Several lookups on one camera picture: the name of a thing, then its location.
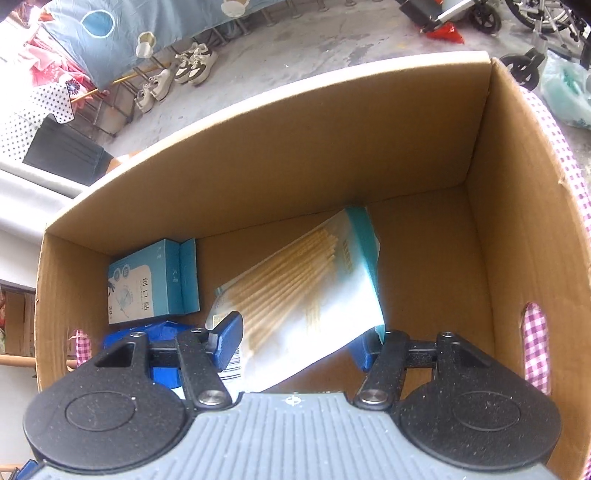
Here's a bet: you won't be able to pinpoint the cotton swab packet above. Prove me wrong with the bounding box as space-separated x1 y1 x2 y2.
205 207 386 398

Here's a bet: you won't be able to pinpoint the blue wet wipes pack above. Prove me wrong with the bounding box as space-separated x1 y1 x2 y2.
102 319 205 388

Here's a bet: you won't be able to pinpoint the blue plaster box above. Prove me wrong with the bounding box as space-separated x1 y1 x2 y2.
107 238 200 325

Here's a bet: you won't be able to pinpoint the pink checkered tablecloth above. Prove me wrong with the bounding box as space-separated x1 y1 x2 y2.
519 85 591 480

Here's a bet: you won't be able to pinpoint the brown cardboard box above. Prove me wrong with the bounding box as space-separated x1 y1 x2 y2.
34 50 591 480

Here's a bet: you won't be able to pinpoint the grey curtain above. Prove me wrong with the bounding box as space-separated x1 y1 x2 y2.
0 160 88 244

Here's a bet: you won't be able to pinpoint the black storage bin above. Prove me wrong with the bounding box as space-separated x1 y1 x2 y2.
23 116 113 186

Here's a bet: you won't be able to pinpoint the white sneaker pair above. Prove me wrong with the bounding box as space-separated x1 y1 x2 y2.
174 42 218 86
134 69 173 114

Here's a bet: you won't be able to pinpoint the polka dot cloth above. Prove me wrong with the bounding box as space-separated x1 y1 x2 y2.
1 83 74 163

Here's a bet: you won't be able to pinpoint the red plastic bag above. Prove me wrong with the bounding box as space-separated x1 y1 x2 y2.
425 22 465 44

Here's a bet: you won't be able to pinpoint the pink hanging clothes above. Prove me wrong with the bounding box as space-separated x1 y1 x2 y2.
1 1 95 98

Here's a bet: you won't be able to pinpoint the blue patterned hanging blanket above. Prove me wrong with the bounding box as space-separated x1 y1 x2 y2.
41 0 288 91

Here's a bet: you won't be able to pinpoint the wheelchair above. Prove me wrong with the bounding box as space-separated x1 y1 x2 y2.
396 0 591 92

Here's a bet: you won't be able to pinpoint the wooden chair frame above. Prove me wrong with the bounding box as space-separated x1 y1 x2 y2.
0 354 77 371

